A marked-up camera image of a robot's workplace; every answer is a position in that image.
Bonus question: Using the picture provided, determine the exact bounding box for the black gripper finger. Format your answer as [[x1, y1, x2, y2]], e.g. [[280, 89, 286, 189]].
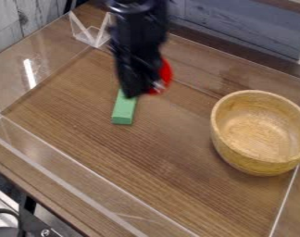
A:
[[144, 59, 164, 93], [115, 59, 144, 98]]

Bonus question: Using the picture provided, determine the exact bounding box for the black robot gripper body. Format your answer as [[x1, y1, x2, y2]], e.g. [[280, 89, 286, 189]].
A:
[[107, 0, 168, 62]]

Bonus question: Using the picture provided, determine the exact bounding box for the red plush strawberry toy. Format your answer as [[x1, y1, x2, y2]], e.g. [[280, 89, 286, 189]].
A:
[[147, 59, 173, 94]]

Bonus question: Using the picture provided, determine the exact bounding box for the green rectangular block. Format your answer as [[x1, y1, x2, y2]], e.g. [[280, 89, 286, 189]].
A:
[[109, 90, 137, 125]]

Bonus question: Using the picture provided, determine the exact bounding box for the clear acrylic table barrier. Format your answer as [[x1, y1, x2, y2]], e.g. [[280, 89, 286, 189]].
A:
[[0, 19, 300, 237]]

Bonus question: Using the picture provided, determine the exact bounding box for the light wooden bowl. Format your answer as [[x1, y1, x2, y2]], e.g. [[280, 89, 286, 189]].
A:
[[210, 90, 300, 177]]

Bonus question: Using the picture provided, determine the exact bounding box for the black table leg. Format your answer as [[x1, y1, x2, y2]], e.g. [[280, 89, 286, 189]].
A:
[[24, 196, 36, 214]]

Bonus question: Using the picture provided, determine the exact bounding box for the black cable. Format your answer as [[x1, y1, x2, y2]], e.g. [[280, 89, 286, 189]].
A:
[[0, 207, 21, 237]]

